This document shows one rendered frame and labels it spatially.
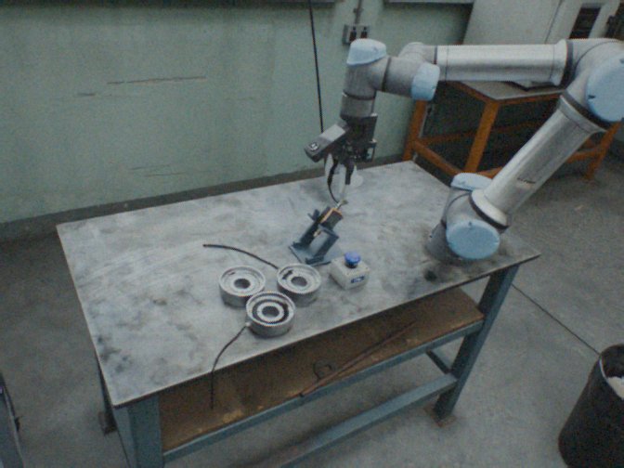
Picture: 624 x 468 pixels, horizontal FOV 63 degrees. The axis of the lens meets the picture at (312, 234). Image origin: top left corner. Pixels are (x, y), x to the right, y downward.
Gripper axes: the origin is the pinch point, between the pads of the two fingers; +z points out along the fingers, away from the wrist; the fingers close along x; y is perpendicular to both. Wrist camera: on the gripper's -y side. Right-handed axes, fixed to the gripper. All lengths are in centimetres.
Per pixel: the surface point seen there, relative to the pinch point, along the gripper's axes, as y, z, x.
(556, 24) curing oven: 183, -15, 88
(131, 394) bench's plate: -56, 18, -26
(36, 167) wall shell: -62, 64, 146
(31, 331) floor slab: -77, 100, 79
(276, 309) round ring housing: -22.6, 16.4, -18.1
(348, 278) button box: -2.7, 14.7, -16.2
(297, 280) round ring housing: -13.2, 17.3, -10.3
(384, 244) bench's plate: 17.9, 18.8, -3.8
